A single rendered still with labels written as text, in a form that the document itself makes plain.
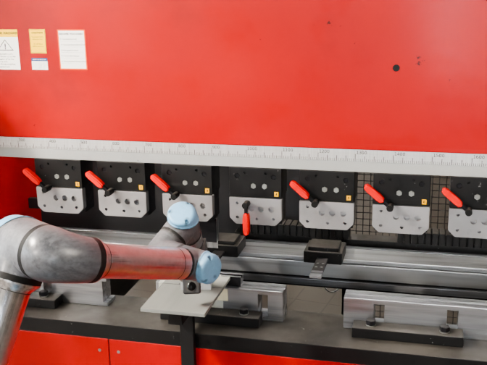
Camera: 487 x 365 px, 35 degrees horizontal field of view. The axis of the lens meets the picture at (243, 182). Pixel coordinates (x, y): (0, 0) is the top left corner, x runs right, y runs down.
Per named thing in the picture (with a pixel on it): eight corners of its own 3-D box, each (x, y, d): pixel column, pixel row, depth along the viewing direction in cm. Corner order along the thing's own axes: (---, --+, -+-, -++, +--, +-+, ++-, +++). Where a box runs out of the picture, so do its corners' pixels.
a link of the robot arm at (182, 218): (157, 217, 192) (177, 193, 196) (164, 240, 201) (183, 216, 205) (183, 232, 189) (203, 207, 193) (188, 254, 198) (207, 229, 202)
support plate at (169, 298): (140, 311, 207) (140, 308, 207) (172, 274, 232) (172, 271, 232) (204, 317, 203) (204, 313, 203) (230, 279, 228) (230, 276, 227)
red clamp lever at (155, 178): (151, 174, 217) (177, 197, 217) (156, 170, 221) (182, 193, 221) (148, 178, 218) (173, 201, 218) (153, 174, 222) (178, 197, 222)
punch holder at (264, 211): (230, 223, 220) (228, 166, 215) (237, 214, 228) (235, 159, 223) (281, 226, 216) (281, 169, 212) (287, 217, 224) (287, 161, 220)
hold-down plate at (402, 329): (351, 337, 216) (351, 327, 215) (353, 329, 221) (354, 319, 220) (463, 347, 208) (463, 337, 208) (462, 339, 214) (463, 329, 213)
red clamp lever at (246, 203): (242, 236, 216) (241, 203, 213) (246, 231, 219) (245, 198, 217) (248, 236, 215) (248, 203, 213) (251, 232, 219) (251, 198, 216)
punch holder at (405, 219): (372, 232, 210) (373, 173, 206) (374, 222, 218) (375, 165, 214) (428, 235, 207) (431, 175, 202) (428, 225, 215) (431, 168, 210)
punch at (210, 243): (184, 247, 229) (183, 216, 227) (186, 245, 231) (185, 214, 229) (217, 249, 227) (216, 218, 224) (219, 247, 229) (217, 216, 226)
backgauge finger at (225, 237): (187, 271, 235) (186, 256, 234) (211, 243, 260) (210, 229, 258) (225, 274, 232) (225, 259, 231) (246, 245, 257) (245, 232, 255)
